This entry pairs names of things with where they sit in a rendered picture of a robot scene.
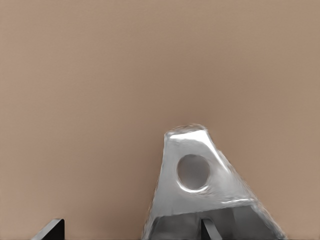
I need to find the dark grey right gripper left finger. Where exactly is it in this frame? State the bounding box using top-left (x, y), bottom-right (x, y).
top-left (31, 218), bottom-right (66, 240)

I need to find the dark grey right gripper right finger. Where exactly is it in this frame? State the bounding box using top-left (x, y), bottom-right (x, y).
top-left (201, 218), bottom-right (224, 240)

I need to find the silver frame post foot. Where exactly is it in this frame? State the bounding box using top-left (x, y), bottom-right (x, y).
top-left (140, 122), bottom-right (289, 240)

